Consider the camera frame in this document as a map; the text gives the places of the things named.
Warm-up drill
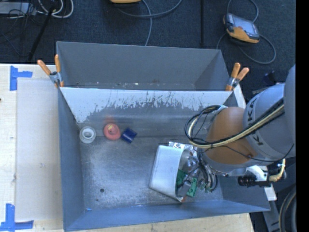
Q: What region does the white box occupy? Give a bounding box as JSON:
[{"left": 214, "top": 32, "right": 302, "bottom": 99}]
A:
[{"left": 149, "top": 145, "right": 192, "bottom": 203}]

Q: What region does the blue block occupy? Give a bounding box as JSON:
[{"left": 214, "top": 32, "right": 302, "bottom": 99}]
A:
[{"left": 120, "top": 127, "right": 138, "bottom": 144}]

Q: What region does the grey metal bin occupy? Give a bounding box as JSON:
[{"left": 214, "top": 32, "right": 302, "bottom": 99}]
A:
[{"left": 56, "top": 41, "right": 271, "bottom": 232}]

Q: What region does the red round toy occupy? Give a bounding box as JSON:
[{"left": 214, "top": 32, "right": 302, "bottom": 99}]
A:
[{"left": 103, "top": 122, "right": 122, "bottom": 141}]

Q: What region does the clear tape roll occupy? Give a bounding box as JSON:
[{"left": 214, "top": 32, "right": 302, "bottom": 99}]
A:
[{"left": 79, "top": 126, "right": 97, "bottom": 144}]

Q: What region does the pale wood board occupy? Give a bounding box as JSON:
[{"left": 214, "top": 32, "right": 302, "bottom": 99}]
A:
[{"left": 14, "top": 77, "right": 61, "bottom": 224}]

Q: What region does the black cylinder on white bracket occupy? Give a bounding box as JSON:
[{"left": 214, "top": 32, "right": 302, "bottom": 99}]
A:
[{"left": 237, "top": 165, "right": 286, "bottom": 189}]

